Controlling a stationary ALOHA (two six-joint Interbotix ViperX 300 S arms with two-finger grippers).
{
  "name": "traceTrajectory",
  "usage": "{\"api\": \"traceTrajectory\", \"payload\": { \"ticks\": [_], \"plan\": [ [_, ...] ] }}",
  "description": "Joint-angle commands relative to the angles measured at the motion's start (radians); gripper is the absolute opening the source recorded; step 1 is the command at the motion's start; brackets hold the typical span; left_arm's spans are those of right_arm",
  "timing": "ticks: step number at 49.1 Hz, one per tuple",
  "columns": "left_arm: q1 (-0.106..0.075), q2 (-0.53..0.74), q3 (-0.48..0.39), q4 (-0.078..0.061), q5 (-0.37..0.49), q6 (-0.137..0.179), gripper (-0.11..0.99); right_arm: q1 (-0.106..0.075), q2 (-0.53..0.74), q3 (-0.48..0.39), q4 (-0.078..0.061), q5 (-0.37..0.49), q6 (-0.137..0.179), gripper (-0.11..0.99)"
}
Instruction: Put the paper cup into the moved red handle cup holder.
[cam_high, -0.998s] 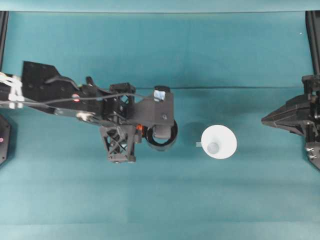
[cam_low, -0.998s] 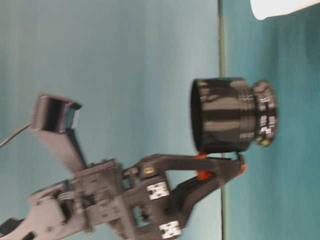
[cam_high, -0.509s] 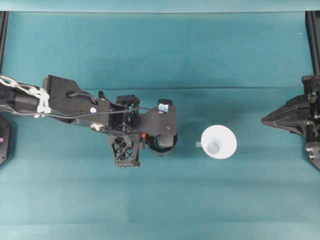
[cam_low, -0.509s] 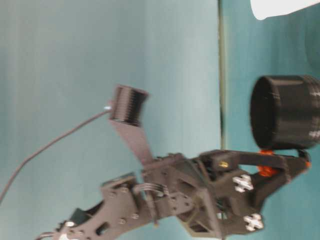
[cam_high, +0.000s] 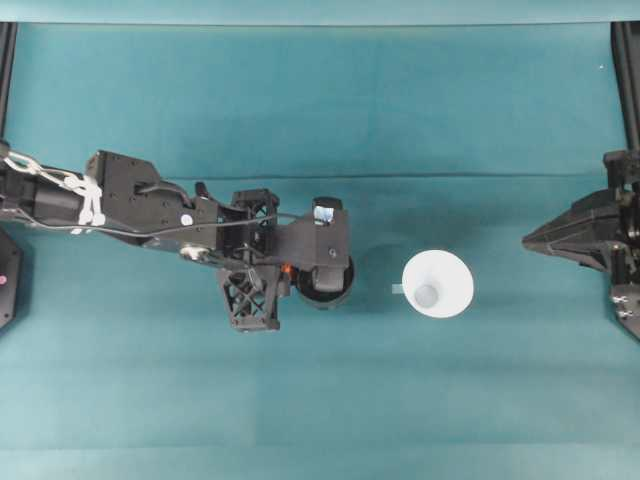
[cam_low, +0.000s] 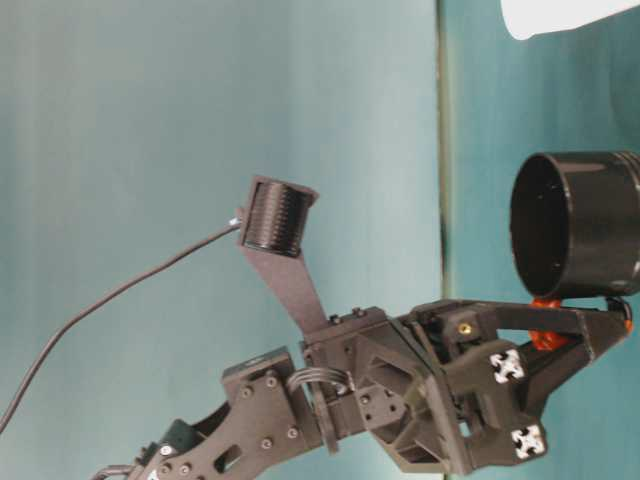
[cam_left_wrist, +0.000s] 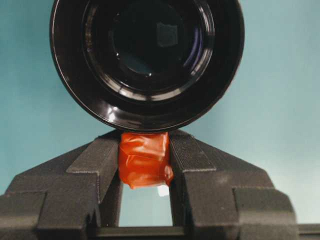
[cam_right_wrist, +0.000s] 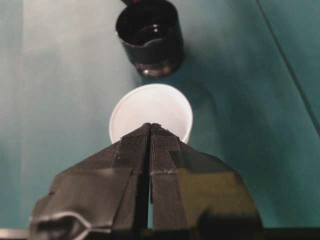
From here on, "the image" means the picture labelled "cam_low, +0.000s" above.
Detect white paper cup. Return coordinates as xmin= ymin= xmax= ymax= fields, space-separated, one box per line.
xmin=501 ymin=0 xmax=640 ymax=42

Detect blue-green table cloth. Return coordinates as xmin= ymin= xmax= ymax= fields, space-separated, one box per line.
xmin=442 ymin=0 xmax=640 ymax=480

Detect blue-green backdrop sheet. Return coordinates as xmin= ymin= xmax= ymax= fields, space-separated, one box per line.
xmin=0 ymin=0 xmax=444 ymax=480

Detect grey arm cable bundle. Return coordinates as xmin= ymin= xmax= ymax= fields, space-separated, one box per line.
xmin=285 ymin=368 xmax=354 ymax=399

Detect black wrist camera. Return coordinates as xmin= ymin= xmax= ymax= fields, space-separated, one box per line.
xmin=233 ymin=173 xmax=330 ymax=333

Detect thin black camera wire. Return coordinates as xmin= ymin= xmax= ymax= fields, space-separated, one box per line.
xmin=0 ymin=217 xmax=241 ymax=431

